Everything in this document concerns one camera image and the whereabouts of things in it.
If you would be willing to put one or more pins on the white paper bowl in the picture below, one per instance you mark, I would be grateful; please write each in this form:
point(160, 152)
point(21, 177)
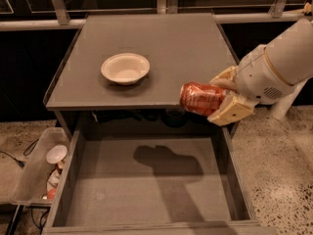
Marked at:
point(125, 68)

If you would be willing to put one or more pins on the clear plastic storage bin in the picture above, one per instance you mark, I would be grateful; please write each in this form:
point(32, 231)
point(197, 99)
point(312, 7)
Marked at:
point(32, 184)

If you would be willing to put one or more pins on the grey cabinet with flat top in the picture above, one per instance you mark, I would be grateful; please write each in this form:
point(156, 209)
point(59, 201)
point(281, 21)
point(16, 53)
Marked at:
point(179, 49)

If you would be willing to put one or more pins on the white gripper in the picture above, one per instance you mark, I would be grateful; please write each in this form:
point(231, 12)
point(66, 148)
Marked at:
point(260, 76)

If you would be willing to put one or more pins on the orange object in bin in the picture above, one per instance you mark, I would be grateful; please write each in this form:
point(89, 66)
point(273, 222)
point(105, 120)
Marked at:
point(52, 193)

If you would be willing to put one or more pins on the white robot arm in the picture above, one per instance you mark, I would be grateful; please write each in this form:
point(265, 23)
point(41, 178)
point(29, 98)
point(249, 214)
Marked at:
point(291, 53)

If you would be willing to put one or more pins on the white bowl in bin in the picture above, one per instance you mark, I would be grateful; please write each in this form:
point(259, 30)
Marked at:
point(56, 154)

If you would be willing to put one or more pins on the white diagonal support post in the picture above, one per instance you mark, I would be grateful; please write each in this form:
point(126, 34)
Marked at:
point(280, 109)

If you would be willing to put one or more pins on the metal window railing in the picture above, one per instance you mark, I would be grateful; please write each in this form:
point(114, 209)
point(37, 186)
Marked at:
point(65, 14)

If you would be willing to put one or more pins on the open grey top drawer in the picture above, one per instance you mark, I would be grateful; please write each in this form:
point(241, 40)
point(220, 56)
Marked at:
point(141, 178)

